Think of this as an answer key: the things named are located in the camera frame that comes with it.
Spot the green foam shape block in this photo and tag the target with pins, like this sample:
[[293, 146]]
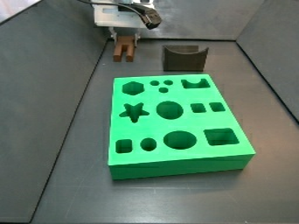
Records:
[[173, 128]]

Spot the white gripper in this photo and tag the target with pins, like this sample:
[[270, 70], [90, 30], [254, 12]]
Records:
[[113, 16]]

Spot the black curved fixture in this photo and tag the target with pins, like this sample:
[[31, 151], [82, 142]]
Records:
[[185, 58]]

